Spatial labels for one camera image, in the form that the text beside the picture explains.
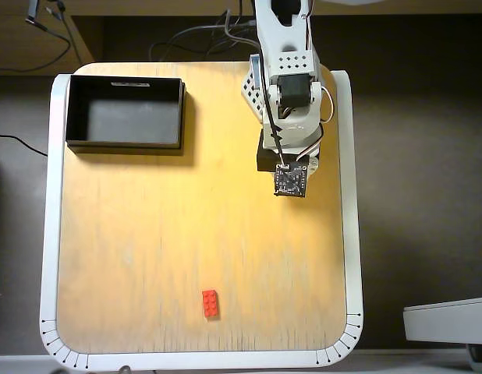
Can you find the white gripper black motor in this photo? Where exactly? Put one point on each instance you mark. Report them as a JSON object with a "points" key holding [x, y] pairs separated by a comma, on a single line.
{"points": [[265, 160]]}

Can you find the red lego block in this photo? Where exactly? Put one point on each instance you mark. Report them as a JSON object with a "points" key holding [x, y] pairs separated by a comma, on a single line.
{"points": [[211, 304]]}

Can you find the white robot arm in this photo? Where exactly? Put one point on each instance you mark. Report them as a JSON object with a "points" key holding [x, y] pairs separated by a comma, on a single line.
{"points": [[268, 39]]}

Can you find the black rectangular bin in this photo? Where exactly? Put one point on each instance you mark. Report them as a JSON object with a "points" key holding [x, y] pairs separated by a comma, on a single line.
{"points": [[128, 117]]}

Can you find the white label strip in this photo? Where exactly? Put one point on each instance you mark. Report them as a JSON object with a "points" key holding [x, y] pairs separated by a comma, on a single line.
{"points": [[130, 83]]}

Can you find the light wooden desk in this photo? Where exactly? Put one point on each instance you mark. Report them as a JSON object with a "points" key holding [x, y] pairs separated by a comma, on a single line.
{"points": [[15, 46]]}

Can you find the white flat device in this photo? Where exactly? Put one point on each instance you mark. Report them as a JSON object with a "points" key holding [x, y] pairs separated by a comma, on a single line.
{"points": [[447, 323]]}

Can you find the black camera circuit board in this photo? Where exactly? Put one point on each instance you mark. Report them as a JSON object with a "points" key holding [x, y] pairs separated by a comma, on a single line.
{"points": [[289, 181]]}

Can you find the white table rim frame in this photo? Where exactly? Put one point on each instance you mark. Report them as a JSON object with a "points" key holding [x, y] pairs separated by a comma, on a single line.
{"points": [[54, 195]]}

